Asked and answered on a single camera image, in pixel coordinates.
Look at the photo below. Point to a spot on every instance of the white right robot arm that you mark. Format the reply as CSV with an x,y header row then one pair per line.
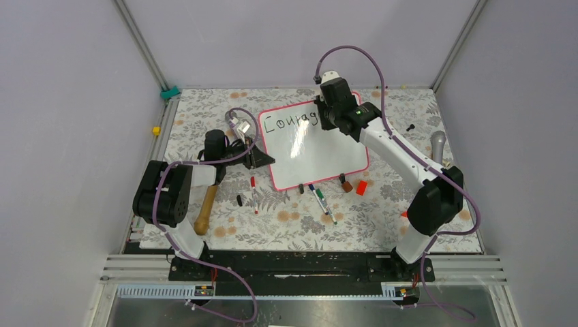
x,y
437,190

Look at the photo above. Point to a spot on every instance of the red rectangular block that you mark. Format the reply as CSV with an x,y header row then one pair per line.
x,y
361,188

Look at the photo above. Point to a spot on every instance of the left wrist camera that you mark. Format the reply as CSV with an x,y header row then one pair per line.
x,y
240,128

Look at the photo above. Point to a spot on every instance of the green capped marker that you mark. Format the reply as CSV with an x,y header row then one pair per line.
x,y
326,205

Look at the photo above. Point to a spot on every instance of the pink framed whiteboard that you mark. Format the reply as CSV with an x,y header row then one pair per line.
x,y
304,153

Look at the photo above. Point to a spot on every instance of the blue capped marker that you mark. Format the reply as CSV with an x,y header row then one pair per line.
x,y
319,201

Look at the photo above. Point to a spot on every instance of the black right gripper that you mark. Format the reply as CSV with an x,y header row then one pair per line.
x,y
321,103

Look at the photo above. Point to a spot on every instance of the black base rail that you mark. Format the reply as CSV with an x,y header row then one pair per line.
x,y
294,273

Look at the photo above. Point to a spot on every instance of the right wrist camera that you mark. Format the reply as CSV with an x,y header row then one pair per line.
x,y
329,75

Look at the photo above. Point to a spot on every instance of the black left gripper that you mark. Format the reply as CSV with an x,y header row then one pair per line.
x,y
260,158

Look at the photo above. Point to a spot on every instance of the teal clamp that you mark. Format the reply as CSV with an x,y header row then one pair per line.
x,y
165,95

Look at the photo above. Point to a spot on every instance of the brown wooden cylinder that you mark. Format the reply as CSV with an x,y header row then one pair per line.
x,y
347,187

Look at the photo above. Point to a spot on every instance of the floral table mat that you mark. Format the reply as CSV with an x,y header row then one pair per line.
x,y
288,220

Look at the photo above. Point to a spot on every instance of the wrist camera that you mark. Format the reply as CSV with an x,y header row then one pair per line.
x,y
329,75
240,128

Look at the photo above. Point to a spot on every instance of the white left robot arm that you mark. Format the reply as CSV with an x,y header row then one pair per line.
x,y
162,197

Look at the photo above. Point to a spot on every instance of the red capped marker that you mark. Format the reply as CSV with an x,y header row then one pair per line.
x,y
254,194

